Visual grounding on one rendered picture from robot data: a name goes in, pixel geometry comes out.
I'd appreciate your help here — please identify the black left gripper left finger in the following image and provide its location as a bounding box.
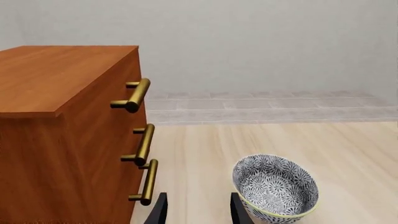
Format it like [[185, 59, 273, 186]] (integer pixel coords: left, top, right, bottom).
[[145, 192, 169, 224]]

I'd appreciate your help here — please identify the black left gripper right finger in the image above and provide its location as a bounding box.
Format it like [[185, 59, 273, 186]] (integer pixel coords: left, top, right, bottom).
[[230, 192, 257, 224]]

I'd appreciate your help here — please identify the black and white patterned bowl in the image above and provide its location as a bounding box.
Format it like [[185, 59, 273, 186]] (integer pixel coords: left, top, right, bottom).
[[232, 154, 320, 224]]

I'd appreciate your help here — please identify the wooden cabinet with drawers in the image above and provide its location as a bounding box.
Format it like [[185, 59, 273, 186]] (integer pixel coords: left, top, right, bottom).
[[0, 45, 149, 224]]

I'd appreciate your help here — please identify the brass drawer handle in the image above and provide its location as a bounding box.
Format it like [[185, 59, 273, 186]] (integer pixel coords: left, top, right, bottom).
[[128, 159, 159, 207], [109, 77, 151, 114], [120, 123, 155, 167]]

